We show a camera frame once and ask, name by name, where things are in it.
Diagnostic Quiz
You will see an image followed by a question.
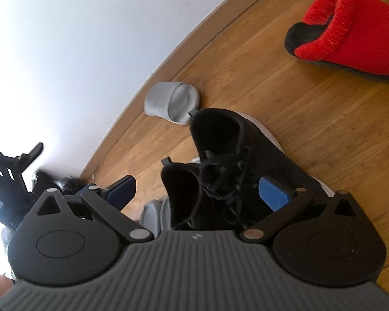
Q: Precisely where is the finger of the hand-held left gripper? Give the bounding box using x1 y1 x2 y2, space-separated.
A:
18 142 45 182

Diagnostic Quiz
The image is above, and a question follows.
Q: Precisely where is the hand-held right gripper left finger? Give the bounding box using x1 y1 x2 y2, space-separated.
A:
32 175 154 243

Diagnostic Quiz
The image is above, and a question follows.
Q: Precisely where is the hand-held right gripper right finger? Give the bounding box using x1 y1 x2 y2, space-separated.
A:
240 175 364 243

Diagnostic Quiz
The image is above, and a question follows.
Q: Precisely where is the dark grey slide worn print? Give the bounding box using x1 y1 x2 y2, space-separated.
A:
139 200 163 230

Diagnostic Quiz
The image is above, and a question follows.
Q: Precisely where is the black sneaker white sole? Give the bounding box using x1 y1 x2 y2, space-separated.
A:
191 108 336 230
160 157 221 231

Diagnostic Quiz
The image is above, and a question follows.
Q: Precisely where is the light grey slide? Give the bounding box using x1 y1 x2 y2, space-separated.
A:
144 82 201 125

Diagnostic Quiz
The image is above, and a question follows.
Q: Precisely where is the red fleece slipper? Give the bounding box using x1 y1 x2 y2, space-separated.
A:
285 0 389 82

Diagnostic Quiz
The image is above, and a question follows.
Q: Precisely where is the person's left forearm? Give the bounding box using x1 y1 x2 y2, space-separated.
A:
0 226 18 256

